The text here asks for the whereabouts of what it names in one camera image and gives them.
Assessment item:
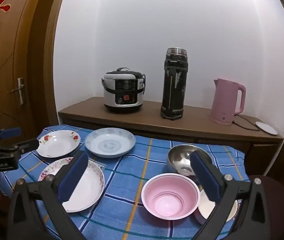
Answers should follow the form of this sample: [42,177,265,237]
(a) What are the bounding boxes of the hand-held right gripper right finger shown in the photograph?
[189,151,274,240]

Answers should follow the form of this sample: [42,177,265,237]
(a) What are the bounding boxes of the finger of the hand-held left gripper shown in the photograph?
[0,127,22,144]
[0,139,40,157]

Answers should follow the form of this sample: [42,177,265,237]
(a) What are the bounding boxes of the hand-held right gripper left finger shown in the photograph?
[7,151,90,240]

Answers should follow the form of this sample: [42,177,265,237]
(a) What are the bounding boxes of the white plate red flowers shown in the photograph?
[36,130,81,158]

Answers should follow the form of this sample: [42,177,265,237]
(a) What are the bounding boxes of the white enamel bowl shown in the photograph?
[195,189,239,225]

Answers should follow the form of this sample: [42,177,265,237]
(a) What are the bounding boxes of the pink plastic bowl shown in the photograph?
[141,173,201,220]

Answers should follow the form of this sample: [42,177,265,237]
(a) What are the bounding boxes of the white plate pink floral rim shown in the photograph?
[38,157,105,213]

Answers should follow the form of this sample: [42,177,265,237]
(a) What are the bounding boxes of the light blue patterned plate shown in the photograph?
[84,127,136,158]

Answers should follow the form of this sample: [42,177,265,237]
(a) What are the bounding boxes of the blue plaid tablecloth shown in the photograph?
[0,125,251,240]

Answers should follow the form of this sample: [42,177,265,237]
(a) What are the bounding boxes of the pink electric kettle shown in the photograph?
[209,78,246,126]

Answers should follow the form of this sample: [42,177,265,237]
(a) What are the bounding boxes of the brown wooden door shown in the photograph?
[0,0,66,140]

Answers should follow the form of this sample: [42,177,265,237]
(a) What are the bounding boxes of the white round kettle base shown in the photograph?
[255,121,278,135]

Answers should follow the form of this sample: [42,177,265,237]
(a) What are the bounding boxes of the brown wooden cabinet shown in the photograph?
[58,96,284,178]

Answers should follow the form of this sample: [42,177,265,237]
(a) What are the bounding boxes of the tall black thermos flask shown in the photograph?
[160,47,189,120]

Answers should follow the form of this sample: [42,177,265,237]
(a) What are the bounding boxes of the silver black rice cooker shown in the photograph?
[101,67,147,114]

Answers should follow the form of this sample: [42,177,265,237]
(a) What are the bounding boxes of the metal door handle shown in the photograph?
[10,77,24,105]

